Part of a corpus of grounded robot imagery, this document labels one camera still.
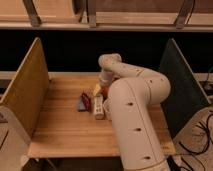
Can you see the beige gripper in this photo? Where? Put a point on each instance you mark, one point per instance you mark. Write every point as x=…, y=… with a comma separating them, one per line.
x=101, y=89

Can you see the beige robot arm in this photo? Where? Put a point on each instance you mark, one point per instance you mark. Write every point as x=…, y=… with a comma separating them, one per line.
x=131, y=90

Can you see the grey and red flat object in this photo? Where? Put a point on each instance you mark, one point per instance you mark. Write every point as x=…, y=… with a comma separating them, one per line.
x=84, y=103

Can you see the left wooden side panel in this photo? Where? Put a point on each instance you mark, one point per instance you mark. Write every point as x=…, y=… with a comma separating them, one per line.
x=22, y=100

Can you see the right dark side panel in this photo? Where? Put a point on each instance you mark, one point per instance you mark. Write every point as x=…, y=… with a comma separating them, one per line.
x=187, y=102

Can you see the wooden shelf with brackets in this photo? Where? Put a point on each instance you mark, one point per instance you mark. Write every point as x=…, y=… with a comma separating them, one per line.
x=122, y=15

